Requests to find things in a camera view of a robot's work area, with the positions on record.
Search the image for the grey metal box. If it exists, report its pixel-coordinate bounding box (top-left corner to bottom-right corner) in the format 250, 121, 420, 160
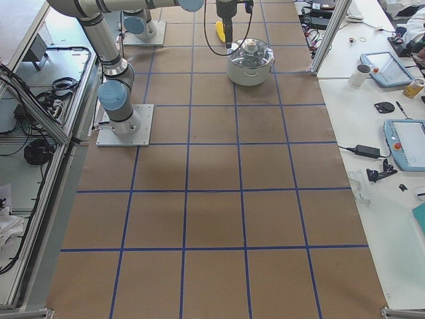
23, 34, 48, 71

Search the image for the yellow corn cob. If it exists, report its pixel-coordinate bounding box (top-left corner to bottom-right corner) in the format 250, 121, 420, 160
215, 21, 226, 43

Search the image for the yellow drink can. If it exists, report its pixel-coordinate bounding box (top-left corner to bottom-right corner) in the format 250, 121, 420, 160
403, 78, 424, 98

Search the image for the black power adapter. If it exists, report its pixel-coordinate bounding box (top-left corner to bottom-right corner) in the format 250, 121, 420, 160
355, 144, 381, 159

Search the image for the black round lens cap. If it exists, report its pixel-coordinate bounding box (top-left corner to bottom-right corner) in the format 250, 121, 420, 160
374, 102, 395, 114

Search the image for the pale green cooking pot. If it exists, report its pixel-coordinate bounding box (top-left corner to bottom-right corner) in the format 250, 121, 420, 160
226, 57, 275, 86

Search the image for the white crumpled cloth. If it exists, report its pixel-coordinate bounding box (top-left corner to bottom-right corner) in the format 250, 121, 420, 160
0, 184, 26, 249

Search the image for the far teach pendant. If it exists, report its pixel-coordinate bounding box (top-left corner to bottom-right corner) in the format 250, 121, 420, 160
360, 51, 415, 87

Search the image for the clear plastic holder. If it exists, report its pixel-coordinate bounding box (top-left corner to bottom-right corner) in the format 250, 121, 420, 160
347, 170, 371, 206

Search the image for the brown paper table mat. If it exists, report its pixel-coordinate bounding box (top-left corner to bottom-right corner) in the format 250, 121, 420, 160
47, 1, 385, 318

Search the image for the white mug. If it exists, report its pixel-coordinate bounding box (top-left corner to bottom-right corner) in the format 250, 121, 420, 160
348, 63, 371, 87

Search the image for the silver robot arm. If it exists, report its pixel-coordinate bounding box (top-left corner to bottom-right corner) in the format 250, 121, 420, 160
48, 1, 207, 134
122, 9, 157, 41

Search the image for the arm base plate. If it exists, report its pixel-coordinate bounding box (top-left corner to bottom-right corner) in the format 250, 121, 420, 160
96, 104, 154, 147
123, 19, 167, 47

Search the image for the black plastic bracket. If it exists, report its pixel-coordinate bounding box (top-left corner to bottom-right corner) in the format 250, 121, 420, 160
366, 159, 398, 183

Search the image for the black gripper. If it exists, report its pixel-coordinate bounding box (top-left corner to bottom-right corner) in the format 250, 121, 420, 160
216, 0, 238, 49

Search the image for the teach pendant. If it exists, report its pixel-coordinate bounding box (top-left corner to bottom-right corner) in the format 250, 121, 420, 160
360, 51, 415, 87
383, 120, 424, 172

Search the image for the glass pot lid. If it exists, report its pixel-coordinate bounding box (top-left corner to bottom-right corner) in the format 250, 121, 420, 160
228, 38, 274, 69

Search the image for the power strip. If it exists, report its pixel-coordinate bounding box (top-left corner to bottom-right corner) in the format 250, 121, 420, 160
299, 15, 322, 56

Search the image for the coiled black cable bundle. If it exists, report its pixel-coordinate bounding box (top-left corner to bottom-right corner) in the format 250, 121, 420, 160
23, 138, 56, 166

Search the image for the aluminium frame post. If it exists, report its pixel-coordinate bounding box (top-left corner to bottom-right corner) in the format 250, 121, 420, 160
309, 0, 351, 76

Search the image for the teal notebook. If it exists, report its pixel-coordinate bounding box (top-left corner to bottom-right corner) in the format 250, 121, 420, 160
412, 203, 425, 233

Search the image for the black pen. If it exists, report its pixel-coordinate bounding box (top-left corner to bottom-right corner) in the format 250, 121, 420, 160
396, 101, 409, 119

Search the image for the near teach pendant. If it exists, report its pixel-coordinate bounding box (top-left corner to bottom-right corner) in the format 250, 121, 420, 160
383, 120, 424, 172

